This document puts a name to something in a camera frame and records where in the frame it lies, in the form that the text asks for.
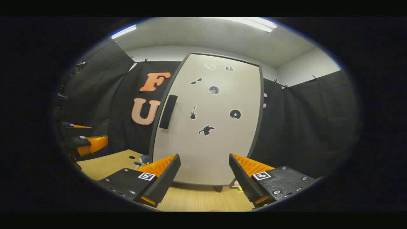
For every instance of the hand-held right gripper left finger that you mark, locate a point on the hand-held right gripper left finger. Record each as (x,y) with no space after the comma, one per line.
(165,181)

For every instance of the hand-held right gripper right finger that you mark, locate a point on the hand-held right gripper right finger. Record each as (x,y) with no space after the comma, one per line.
(243,181)

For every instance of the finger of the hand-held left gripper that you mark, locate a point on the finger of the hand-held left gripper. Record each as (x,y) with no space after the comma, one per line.
(79,141)
(79,131)

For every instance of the grey cabinet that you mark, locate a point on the grey cabinet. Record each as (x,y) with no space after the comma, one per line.
(218,189)

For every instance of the white cabinet door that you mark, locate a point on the white cabinet door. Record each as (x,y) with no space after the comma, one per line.
(216,149)

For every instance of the penguin plush toy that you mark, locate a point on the penguin plush toy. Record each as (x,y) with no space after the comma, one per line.
(143,158)

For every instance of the black backdrop cloth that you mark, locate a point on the black backdrop cloth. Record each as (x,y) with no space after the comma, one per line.
(120,95)

